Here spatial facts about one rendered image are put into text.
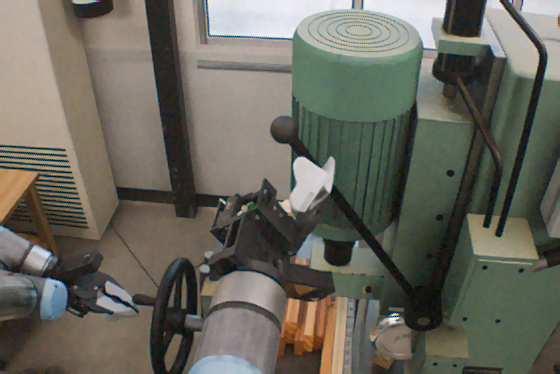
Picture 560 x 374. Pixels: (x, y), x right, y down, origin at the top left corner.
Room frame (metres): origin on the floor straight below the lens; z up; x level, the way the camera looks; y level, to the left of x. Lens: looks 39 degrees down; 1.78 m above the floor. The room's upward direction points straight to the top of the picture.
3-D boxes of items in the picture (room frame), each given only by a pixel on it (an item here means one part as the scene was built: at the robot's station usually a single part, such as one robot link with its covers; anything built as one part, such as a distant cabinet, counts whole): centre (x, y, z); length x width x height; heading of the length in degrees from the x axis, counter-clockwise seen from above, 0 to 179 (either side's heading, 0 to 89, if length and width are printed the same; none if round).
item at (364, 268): (0.66, -0.12, 1.03); 0.14 x 0.07 x 0.09; 82
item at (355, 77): (0.66, -0.11, 1.35); 0.18 x 0.18 x 0.31
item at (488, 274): (0.48, -0.30, 1.23); 0.09 x 0.08 x 0.15; 82
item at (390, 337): (0.52, -0.22, 1.02); 0.12 x 0.03 x 0.12; 82
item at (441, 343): (0.48, -0.27, 1.02); 0.09 x 0.07 x 0.12; 172
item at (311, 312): (0.65, -0.06, 0.93); 0.16 x 0.02 x 0.06; 172
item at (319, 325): (0.70, -0.09, 0.92); 0.25 x 0.02 x 0.05; 172
